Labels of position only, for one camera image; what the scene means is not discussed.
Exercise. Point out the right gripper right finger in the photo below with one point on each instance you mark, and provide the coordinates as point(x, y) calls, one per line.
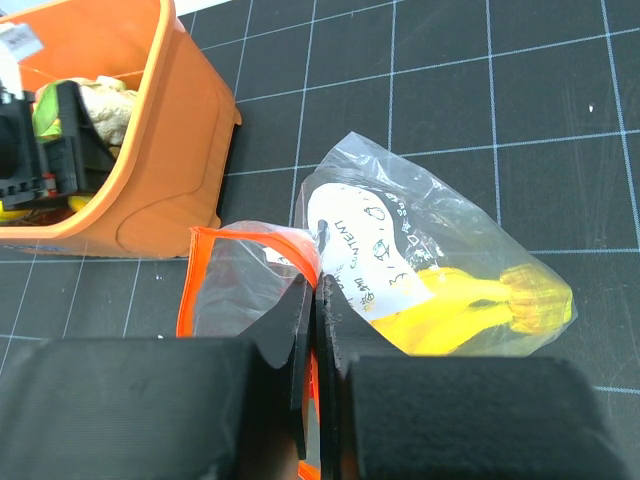
point(387, 415)

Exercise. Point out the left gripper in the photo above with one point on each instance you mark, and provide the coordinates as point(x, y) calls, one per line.
point(35, 170)

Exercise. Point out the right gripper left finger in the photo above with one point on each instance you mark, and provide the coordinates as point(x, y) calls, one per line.
point(233, 407)

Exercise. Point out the red zipper clear bag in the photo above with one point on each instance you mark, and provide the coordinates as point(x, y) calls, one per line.
point(370, 219)

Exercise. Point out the small yellow banana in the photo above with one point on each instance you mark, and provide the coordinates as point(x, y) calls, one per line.
point(46, 213)

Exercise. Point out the cauliflower toy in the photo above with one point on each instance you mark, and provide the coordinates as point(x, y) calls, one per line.
point(107, 100)

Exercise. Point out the orange plastic bin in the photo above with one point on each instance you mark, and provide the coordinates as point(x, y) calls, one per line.
point(168, 176)

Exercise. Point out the black grid mat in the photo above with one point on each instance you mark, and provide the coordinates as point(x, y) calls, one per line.
point(530, 109)

